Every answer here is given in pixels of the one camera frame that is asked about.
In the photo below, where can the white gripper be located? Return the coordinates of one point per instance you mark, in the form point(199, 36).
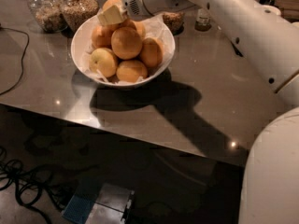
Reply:
point(132, 1)

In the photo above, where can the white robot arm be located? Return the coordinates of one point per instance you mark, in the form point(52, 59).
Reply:
point(270, 190)

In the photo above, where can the white paper bowl liner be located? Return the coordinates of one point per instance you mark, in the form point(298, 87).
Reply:
point(155, 24)

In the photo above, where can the yellowish left front orange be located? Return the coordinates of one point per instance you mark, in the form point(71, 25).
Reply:
point(103, 60)

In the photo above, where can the white ceramic bowl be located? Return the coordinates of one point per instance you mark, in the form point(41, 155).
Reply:
point(81, 44)

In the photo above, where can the glass granola jar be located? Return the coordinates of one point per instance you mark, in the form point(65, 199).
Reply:
point(76, 12)
point(48, 15)
point(174, 21)

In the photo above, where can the right glass granola jar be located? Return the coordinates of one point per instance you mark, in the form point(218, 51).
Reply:
point(174, 21)

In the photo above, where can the left glass granola jar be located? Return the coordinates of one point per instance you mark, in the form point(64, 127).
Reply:
point(48, 15)

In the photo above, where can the clear glass bottle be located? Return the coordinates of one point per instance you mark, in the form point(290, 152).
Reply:
point(202, 22)

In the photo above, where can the blue and grey floor box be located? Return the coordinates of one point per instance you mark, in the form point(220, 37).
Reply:
point(99, 204)

